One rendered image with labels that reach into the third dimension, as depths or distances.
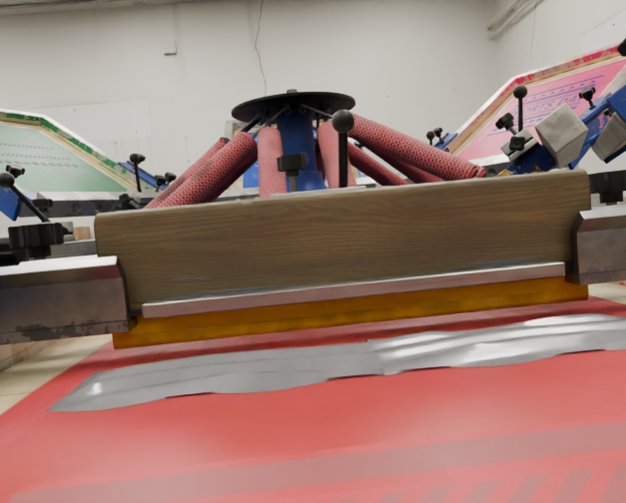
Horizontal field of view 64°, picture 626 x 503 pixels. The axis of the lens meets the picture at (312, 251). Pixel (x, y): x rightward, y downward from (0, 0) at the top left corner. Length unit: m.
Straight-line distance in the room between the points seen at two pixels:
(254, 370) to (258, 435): 0.08
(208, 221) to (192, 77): 4.39
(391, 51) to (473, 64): 0.75
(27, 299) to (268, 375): 0.18
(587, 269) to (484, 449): 0.23
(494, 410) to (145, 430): 0.15
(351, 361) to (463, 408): 0.08
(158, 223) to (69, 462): 0.18
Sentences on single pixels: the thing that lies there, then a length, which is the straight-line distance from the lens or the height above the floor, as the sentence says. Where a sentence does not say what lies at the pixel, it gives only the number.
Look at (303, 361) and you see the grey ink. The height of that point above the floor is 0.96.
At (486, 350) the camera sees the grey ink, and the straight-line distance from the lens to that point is 0.30.
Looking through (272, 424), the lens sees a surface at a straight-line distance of 0.23.
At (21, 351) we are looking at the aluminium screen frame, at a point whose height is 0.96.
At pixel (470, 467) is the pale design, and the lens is 0.19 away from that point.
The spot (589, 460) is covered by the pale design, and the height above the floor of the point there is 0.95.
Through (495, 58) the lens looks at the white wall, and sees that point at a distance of 5.09.
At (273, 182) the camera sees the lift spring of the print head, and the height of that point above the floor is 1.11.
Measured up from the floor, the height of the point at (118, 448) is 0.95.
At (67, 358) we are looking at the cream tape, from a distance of 0.42.
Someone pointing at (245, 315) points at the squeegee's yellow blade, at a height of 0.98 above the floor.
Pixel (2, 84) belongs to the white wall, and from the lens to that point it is 5.24.
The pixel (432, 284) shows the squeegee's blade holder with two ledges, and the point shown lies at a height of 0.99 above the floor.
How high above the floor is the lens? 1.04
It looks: 4 degrees down
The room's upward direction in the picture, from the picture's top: 5 degrees counter-clockwise
